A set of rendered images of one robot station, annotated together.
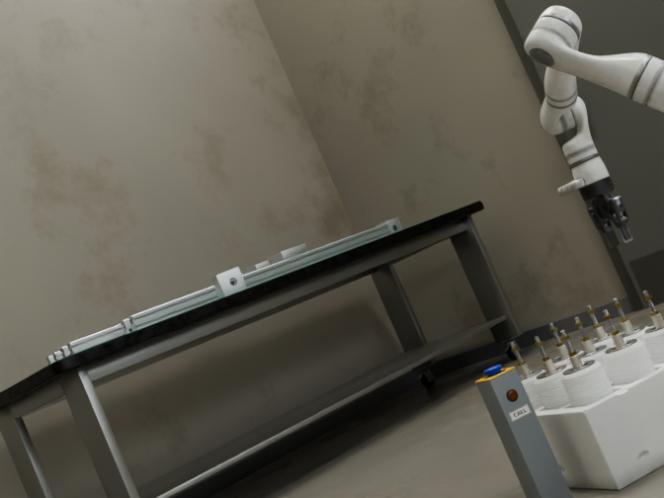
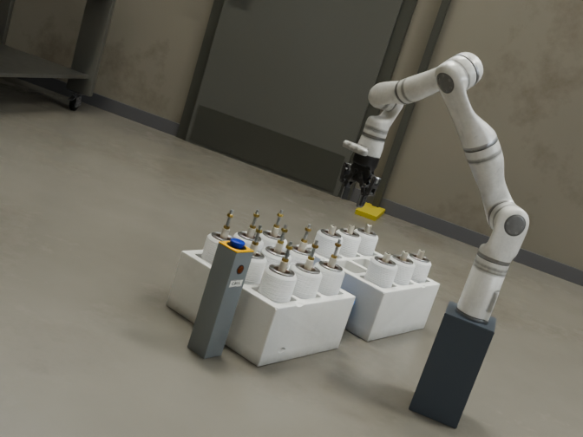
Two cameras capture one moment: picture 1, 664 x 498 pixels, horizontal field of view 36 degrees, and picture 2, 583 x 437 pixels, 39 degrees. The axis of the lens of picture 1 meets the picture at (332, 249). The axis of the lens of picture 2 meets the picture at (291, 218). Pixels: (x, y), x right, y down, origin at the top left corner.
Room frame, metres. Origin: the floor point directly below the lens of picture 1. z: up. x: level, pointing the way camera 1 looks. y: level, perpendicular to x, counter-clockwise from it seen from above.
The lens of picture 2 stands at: (0.43, 0.86, 0.94)
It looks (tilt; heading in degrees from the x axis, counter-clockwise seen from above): 14 degrees down; 326
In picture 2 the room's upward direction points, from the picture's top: 18 degrees clockwise
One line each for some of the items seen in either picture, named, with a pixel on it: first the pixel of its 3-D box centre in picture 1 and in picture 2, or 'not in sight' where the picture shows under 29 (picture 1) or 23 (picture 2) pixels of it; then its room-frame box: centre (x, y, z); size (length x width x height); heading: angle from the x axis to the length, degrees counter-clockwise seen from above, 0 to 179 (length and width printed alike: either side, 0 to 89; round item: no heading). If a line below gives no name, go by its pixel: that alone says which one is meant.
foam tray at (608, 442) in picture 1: (620, 416); (261, 300); (2.41, -0.46, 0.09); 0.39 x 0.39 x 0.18; 21
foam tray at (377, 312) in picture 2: not in sight; (361, 287); (2.60, -0.98, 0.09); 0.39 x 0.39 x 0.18; 21
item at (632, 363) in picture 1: (638, 383); (298, 296); (2.30, -0.50, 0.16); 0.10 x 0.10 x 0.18
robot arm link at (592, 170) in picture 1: (581, 173); (367, 143); (2.34, -0.59, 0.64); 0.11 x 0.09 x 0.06; 102
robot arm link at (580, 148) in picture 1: (574, 129); (384, 112); (2.34, -0.62, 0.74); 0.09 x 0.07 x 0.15; 86
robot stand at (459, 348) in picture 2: not in sight; (452, 363); (1.94, -0.83, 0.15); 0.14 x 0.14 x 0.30; 43
